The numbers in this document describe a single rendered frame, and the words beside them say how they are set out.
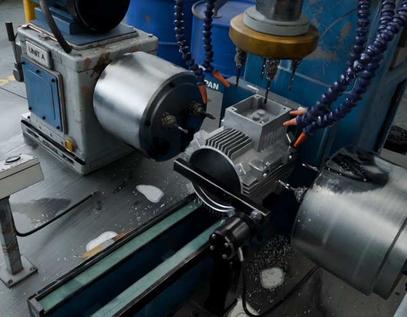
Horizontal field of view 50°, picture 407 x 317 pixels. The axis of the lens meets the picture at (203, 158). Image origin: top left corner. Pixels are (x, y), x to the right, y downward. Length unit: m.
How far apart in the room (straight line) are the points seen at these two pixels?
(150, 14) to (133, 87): 1.86
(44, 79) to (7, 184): 0.45
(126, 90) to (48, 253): 0.43
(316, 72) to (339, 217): 0.43
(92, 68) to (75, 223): 0.40
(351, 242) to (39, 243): 0.71
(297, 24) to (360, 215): 0.37
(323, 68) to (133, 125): 0.48
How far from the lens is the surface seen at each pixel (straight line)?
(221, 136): 0.94
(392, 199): 0.81
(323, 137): 1.00
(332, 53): 1.09
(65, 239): 1.13
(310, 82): 1.12
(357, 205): 0.80
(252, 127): 0.94
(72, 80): 1.19
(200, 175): 0.95
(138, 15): 2.95
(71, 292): 0.87
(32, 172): 0.93
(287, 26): 0.86
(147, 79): 1.06
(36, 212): 1.22
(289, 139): 1.02
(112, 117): 1.11
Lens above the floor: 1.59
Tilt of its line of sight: 34 degrees down
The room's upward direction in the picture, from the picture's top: 7 degrees clockwise
